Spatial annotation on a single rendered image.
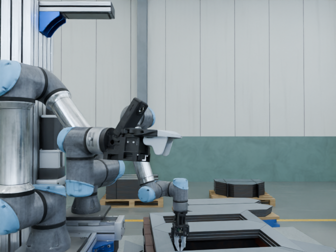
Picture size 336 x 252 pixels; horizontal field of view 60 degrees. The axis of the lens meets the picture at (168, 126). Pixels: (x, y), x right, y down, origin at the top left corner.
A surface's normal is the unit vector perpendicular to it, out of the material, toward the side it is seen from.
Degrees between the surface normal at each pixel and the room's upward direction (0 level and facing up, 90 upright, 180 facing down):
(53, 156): 90
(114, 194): 90
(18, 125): 90
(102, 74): 90
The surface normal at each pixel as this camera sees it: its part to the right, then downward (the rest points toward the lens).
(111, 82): 0.00, -0.02
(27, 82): 0.88, 0.03
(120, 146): -0.43, -0.15
